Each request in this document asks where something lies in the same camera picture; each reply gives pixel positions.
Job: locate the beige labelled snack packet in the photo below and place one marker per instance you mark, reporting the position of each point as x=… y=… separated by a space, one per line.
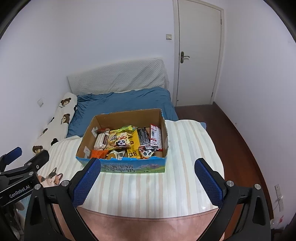
x=115 y=154

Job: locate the green yellow snack packet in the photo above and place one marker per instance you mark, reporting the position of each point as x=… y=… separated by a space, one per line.
x=124 y=128

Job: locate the silver panda snack packet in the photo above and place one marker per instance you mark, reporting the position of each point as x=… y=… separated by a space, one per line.
x=146 y=153

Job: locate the yellow bread packet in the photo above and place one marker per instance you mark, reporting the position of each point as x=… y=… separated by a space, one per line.
x=112 y=139

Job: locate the bear print pillow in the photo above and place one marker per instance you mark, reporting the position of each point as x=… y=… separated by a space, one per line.
x=62 y=111

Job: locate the striped cat print blanket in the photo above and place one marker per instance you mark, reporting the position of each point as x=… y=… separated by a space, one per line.
x=143 y=192

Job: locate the orange snack packet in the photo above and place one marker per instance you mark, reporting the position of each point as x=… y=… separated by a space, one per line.
x=99 y=153

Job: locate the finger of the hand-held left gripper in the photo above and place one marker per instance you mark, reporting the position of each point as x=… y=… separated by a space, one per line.
x=13 y=153
x=41 y=157

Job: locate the white paper sticker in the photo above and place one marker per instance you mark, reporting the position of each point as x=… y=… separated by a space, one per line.
x=94 y=131
x=86 y=151

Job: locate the cardboard box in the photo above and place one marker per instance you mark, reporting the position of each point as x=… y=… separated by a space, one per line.
x=129 y=166

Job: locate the yellow panda snack packet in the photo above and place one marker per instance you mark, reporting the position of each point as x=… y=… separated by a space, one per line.
x=122 y=141

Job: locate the white padded headboard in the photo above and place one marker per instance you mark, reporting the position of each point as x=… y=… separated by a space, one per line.
x=120 y=76

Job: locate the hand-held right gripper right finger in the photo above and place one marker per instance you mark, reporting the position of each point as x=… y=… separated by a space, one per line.
x=208 y=183

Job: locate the white door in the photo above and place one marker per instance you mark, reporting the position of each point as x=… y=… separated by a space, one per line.
x=198 y=69

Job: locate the white red snack packet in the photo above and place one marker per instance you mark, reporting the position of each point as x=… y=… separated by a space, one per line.
x=155 y=136

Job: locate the clear plastic snack packet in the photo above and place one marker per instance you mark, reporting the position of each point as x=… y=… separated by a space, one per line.
x=101 y=141

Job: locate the blue bedsheet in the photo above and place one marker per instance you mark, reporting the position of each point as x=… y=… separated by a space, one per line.
x=129 y=99

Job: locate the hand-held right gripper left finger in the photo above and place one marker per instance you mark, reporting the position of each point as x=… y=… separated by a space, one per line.
x=87 y=180

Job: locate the black silver snack packet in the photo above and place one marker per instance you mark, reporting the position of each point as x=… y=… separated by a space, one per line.
x=143 y=136

